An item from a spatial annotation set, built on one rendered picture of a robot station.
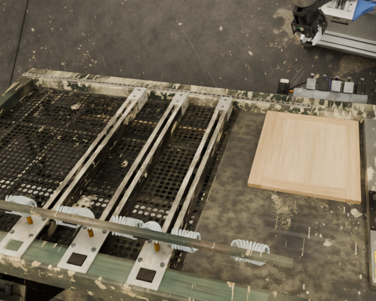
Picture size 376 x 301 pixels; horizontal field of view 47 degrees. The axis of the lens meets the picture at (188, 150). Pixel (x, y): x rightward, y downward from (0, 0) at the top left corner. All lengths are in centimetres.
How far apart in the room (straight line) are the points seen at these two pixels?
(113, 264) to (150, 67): 215
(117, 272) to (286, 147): 97
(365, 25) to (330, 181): 139
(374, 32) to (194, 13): 124
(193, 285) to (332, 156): 93
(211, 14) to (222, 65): 38
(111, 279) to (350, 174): 105
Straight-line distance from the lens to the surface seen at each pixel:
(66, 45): 366
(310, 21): 144
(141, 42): 338
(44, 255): 150
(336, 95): 237
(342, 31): 296
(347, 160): 195
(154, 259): 140
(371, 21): 299
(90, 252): 145
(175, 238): 124
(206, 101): 226
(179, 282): 135
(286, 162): 189
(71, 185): 177
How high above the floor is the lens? 310
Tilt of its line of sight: 75 degrees down
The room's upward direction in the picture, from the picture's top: 103 degrees counter-clockwise
